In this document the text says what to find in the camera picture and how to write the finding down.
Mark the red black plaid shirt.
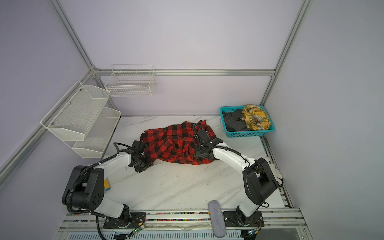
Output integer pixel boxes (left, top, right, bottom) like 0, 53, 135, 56
140, 120, 216, 166

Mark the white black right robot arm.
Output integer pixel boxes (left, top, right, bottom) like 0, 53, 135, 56
195, 130, 279, 229

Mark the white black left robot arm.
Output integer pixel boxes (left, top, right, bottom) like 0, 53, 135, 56
62, 141, 153, 228

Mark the dark grey shirt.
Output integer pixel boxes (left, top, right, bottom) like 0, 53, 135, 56
223, 109, 252, 132

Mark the yellow blue small bottle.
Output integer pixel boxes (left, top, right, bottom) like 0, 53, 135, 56
104, 179, 111, 191

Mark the teal plastic basket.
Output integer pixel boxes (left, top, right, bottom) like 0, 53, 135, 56
220, 106, 275, 138

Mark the white mesh lower shelf bin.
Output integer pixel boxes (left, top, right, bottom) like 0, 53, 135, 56
72, 108, 121, 159

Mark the white mesh shelf bin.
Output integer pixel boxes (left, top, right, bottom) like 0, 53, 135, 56
72, 108, 121, 159
41, 81, 110, 142

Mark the yellow plaid shirt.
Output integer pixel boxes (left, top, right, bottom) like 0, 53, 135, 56
242, 105, 272, 131

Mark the grey foam microphone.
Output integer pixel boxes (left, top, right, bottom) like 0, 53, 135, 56
208, 201, 227, 238

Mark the white work glove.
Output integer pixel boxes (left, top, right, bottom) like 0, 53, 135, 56
265, 157, 283, 186

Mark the white mesh upper shelf bin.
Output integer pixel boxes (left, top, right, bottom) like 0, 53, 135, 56
41, 81, 110, 142

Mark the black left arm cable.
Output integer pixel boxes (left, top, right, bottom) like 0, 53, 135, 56
65, 142, 133, 240

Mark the white wire wall basket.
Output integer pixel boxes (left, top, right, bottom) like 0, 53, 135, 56
105, 65, 157, 97

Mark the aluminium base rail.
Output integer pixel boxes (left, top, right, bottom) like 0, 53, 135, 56
55, 208, 313, 240

